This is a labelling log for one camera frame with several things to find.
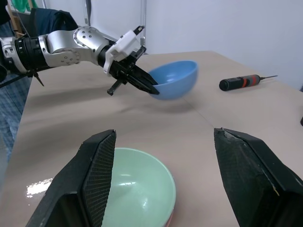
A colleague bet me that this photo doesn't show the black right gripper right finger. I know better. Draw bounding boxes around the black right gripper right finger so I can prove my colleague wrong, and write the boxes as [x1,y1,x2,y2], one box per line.
[214,127,303,227]

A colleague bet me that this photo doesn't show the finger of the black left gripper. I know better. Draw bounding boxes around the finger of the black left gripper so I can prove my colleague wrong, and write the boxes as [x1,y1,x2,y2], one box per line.
[122,71,160,96]
[129,64,160,86]

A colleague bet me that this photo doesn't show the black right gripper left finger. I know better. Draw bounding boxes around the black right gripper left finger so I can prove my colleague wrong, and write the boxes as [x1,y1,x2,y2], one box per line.
[25,129,117,227]

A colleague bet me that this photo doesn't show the blue bowl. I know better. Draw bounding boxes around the blue bowl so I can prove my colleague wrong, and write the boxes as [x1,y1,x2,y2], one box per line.
[148,60,199,101]

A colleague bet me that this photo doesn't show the green bowl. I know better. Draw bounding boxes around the green bowl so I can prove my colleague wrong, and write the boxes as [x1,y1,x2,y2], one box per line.
[101,148,177,227]

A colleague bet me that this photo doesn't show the pink bowl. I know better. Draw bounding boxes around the pink bowl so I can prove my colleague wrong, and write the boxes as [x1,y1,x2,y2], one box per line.
[163,207,175,227]

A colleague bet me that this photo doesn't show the metal pole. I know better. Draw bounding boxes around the metal pole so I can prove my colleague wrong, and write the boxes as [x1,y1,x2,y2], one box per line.
[140,0,146,46]

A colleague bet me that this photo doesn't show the dark blue jacket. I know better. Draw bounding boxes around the dark blue jacket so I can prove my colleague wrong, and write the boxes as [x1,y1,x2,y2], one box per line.
[29,8,79,36]

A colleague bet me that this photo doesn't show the black and orange screwdriver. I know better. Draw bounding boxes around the black and orange screwdriver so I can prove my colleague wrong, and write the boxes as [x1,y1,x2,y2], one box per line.
[219,74,278,92]

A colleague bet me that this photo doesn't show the green cloth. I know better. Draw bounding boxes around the green cloth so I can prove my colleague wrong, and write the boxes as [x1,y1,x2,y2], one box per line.
[10,0,38,12]

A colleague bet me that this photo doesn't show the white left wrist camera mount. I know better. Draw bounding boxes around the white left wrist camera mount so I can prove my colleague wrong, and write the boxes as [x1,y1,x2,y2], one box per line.
[103,29,141,78]

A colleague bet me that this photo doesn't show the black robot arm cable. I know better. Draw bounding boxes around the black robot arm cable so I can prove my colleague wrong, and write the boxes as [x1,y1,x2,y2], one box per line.
[0,68,45,89]

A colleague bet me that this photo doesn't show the wooden shelf frame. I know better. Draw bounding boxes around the wooden shelf frame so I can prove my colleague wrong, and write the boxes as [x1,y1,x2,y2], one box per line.
[6,4,25,38]

